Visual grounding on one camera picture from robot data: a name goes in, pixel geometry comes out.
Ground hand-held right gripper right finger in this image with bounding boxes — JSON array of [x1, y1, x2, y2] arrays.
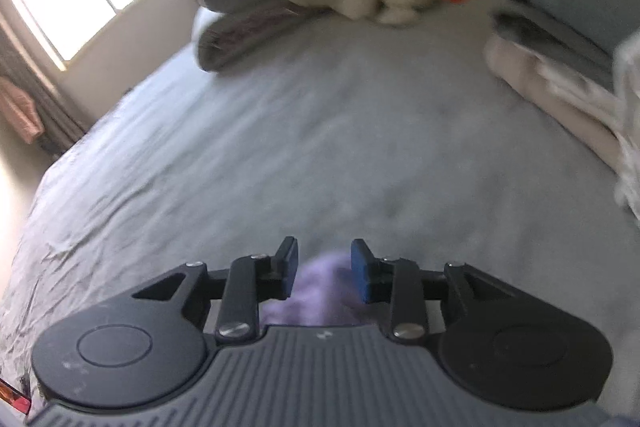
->
[[351, 238, 508, 343]]

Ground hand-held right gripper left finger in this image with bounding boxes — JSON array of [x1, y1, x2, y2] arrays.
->
[[131, 236, 300, 344]]

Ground purple pants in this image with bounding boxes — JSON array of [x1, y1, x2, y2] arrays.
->
[[260, 252, 382, 329]]

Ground grey bed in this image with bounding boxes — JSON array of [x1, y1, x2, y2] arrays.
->
[[0, 2, 640, 427]]

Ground folded pale grey quilt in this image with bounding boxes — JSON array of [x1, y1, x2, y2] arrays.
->
[[194, 0, 361, 72]]

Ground grey curtain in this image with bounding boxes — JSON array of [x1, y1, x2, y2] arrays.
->
[[0, 27, 87, 158]]

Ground smartphone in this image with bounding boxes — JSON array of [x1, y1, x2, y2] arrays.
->
[[0, 378, 32, 418]]

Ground pink hanging towel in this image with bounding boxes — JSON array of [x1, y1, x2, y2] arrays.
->
[[0, 76, 45, 144]]

